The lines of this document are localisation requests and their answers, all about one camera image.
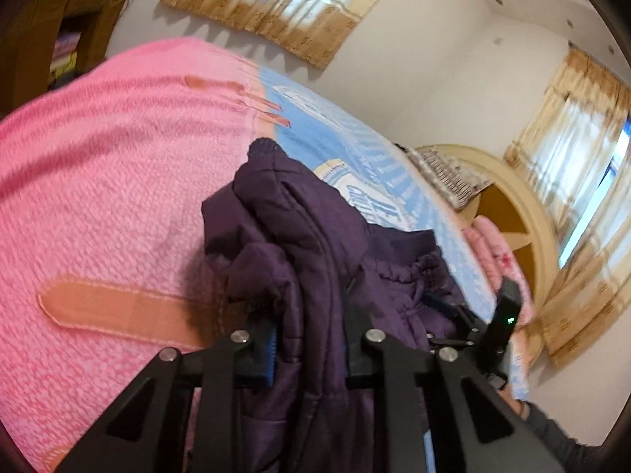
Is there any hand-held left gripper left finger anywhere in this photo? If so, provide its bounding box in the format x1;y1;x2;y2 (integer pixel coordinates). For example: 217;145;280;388
55;315;277;473

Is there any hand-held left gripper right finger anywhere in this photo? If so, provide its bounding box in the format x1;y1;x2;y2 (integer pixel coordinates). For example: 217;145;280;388
342;300;567;473

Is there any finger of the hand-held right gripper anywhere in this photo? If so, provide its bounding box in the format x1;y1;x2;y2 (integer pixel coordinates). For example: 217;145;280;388
423;293;481;353

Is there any purple padded jacket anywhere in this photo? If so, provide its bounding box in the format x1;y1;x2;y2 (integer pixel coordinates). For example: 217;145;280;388
201;138;470;473

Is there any person's right forearm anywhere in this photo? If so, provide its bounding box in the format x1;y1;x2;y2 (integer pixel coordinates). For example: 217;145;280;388
507;398;608;473

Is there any pink folded quilt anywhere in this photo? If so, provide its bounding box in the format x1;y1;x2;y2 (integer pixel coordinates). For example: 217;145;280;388
462;215;538;327

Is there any patterned grey pillow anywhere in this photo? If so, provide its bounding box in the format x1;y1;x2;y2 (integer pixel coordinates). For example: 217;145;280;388
401;147;495;214

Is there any round wooden headboard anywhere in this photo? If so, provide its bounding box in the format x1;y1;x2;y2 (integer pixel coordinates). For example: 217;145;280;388
411;144;561;327

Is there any blue printed bed sheet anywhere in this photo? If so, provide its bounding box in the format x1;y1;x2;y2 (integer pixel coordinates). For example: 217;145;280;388
256;66;532;401

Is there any tall tan window curtain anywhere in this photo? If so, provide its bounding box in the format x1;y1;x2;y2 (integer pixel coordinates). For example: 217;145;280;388
503;47;631;369

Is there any pink textured blanket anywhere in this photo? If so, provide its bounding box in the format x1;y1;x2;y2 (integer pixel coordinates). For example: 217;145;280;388
0;37;293;473

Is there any wide tan window curtain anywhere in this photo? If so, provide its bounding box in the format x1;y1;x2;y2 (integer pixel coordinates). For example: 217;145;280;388
160;0;421;71

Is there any stack of folded cloths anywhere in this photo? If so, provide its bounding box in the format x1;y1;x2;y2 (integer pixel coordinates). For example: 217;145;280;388
48;31;83;86

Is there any wooden desk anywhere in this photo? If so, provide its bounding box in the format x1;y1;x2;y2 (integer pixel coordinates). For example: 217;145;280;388
0;0;137;115

